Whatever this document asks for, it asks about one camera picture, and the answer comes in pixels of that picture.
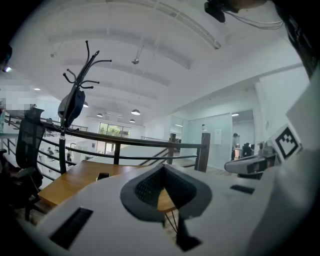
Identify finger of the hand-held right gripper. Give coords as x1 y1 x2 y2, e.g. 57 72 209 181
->
224 153 276 180

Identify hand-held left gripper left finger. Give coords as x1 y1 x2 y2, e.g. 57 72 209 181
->
32 163 185 256

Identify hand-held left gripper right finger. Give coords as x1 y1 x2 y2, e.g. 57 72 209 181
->
163 163 265 256

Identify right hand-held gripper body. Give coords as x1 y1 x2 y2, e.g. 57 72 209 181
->
258 71 320 173

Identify dark curved metal railing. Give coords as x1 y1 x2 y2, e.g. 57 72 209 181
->
0 109 211 181

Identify large glass window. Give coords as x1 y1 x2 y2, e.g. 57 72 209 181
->
98 122 132 138

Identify black mesh office chair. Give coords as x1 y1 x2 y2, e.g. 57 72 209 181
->
0 107 47 222

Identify black printed t-shirt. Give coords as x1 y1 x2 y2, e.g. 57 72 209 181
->
271 0 320 80

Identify dark hanging bag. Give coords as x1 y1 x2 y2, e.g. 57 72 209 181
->
57 88 86 126

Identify black coat rack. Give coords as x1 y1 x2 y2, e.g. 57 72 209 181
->
57 39 113 176

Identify long white ceiling light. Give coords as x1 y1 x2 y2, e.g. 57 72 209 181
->
152 0 222 50

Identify hanging ceiling spotlight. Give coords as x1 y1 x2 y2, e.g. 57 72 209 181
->
131 44 145 66

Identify dark wooden railing post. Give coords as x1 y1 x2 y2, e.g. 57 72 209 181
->
196 132 211 173

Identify white head camera cables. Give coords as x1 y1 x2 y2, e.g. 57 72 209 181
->
223 9 285 30

